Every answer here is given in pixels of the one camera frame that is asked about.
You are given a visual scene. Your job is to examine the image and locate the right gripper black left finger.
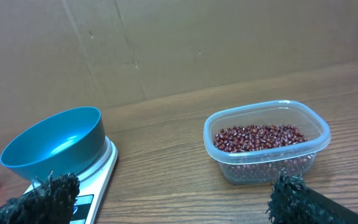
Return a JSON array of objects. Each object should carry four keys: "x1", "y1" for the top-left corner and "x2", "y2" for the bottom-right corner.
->
[{"x1": 0, "y1": 173, "x2": 80, "y2": 224}]

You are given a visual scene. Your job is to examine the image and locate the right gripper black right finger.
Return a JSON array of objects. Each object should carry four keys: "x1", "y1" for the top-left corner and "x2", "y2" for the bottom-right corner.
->
[{"x1": 266, "y1": 175, "x2": 358, "y2": 224}]

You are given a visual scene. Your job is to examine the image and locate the white digital kitchen scale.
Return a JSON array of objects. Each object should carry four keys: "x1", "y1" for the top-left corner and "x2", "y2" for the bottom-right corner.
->
[{"x1": 23, "y1": 136, "x2": 119, "y2": 224}]

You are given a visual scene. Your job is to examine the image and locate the blue plastic bowl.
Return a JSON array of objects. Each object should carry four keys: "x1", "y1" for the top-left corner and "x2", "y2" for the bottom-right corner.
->
[{"x1": 0, "y1": 106, "x2": 105, "y2": 181}]

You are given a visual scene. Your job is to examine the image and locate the clear plastic food container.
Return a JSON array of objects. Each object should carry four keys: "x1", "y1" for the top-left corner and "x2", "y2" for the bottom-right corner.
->
[{"x1": 203, "y1": 100, "x2": 331, "y2": 184}]

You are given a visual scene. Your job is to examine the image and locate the red adzuki beans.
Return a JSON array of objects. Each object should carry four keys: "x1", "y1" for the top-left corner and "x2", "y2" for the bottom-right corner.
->
[{"x1": 213, "y1": 124, "x2": 308, "y2": 153}]

